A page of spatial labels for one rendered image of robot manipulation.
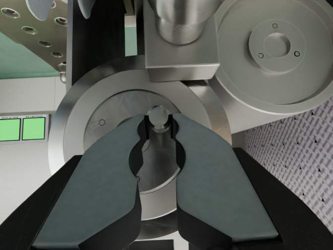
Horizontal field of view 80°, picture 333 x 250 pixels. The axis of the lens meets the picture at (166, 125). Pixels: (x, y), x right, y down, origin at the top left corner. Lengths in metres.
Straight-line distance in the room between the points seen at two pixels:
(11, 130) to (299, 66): 0.59
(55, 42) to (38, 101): 2.99
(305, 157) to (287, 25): 0.14
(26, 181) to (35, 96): 2.95
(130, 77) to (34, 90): 3.39
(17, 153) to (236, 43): 0.54
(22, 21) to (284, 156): 0.46
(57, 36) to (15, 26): 0.06
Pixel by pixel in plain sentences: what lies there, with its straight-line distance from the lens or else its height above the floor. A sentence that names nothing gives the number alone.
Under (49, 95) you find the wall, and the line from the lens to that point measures 3.41.
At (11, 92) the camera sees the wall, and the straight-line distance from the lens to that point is 3.73.
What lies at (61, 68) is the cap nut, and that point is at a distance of 0.57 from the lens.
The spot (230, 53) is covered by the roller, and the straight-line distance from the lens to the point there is 0.19.
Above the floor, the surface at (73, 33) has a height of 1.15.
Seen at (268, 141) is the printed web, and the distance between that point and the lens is 0.34.
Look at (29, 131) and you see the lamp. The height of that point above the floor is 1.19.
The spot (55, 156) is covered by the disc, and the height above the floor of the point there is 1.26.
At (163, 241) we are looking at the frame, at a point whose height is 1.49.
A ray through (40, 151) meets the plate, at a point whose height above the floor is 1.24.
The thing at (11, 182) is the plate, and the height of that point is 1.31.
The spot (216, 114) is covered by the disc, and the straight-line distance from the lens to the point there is 0.17.
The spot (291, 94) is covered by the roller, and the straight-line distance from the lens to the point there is 0.20.
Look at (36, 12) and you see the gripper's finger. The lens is 0.22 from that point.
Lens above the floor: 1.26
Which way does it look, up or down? 8 degrees down
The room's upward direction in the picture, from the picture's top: 177 degrees clockwise
